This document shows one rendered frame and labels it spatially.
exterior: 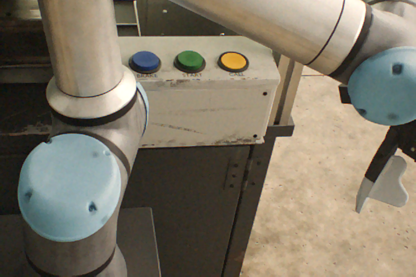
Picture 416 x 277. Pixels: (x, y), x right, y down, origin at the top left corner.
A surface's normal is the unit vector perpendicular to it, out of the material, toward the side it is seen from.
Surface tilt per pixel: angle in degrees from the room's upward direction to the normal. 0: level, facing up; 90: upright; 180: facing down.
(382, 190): 57
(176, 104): 90
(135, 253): 0
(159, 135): 90
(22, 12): 0
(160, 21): 90
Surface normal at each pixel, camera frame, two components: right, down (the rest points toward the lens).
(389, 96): -0.15, 0.67
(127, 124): 0.78, 0.40
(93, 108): 0.07, -0.06
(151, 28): 0.17, 0.69
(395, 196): -0.48, 0.00
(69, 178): 0.10, -0.63
